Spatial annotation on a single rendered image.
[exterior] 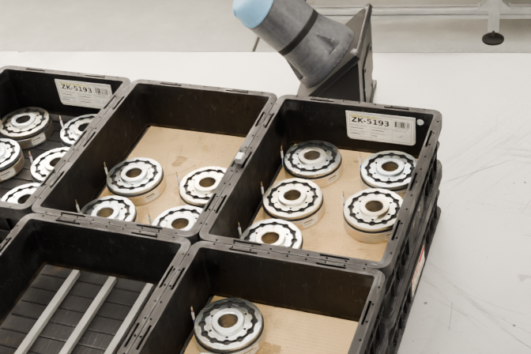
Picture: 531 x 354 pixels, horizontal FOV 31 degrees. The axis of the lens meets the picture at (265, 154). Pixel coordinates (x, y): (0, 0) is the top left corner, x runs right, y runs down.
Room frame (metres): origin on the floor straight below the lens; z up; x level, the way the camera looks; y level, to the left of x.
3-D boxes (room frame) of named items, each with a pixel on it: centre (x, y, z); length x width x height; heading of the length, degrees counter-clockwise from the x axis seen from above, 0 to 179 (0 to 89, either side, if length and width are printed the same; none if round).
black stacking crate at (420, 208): (1.20, -0.10, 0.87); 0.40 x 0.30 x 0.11; 155
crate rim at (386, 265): (1.20, -0.10, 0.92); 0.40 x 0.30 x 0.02; 155
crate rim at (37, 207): (1.33, 0.18, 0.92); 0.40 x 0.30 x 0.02; 155
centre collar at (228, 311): (0.97, 0.09, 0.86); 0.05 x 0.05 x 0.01
